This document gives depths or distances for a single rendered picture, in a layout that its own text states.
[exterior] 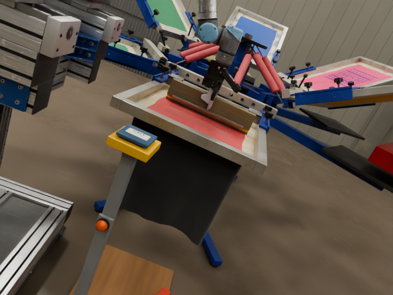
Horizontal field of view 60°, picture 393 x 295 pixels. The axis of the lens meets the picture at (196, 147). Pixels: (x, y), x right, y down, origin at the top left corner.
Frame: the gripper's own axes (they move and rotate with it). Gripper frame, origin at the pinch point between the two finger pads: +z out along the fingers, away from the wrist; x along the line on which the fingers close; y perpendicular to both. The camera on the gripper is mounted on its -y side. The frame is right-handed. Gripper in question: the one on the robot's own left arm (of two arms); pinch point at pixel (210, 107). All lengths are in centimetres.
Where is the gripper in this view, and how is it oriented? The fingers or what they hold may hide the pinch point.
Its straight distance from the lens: 154.9
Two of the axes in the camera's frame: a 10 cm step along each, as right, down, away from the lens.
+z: -3.4, 8.7, 3.4
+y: -9.2, -3.9, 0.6
